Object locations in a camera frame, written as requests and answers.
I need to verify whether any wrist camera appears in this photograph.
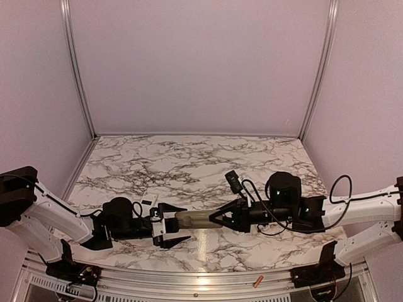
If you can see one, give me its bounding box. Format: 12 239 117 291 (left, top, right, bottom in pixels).
225 170 251 206
150 207 182 242

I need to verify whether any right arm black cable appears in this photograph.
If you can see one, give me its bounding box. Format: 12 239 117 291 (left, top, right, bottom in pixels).
239 174 403 237

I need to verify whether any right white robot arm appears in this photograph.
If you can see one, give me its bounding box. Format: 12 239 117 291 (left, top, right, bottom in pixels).
208 172 402 282

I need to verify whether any left aluminium frame post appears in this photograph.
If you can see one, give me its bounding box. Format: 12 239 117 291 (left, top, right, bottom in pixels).
60 0 97 140

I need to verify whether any front aluminium rail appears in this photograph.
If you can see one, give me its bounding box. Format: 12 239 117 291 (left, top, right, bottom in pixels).
11 251 378 301

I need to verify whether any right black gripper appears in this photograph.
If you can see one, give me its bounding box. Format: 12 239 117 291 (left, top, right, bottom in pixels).
210 196 294 233

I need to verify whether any beige grey remote control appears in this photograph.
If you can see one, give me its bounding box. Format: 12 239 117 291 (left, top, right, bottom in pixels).
174 210 222 230

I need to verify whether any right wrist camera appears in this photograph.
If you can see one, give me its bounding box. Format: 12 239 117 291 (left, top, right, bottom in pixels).
225 170 251 206

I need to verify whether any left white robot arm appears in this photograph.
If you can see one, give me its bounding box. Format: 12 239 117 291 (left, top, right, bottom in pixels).
1 166 188 280

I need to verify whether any white remote control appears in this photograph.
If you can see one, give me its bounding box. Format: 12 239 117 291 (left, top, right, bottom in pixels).
140 192 158 209

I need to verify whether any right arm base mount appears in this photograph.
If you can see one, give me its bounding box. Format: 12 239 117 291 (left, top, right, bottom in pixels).
290 241 346 288

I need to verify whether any right aluminium frame post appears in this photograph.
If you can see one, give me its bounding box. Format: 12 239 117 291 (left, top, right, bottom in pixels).
298 0 340 142

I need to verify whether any aluminium frame post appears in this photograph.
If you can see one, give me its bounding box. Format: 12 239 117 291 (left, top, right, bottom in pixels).
60 0 97 140
298 0 340 142

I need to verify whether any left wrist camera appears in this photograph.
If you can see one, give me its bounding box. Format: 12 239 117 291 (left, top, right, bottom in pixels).
150 207 182 242

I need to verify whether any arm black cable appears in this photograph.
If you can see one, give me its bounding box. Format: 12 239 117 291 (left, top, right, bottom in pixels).
239 174 403 237
0 174 164 227

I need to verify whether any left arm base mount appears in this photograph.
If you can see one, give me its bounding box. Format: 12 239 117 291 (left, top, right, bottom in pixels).
45 239 101 287

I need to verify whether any orange battery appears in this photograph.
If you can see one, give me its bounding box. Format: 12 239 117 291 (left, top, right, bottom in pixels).
253 276 264 288

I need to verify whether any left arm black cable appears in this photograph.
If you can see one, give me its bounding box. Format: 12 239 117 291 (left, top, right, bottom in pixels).
0 174 164 227

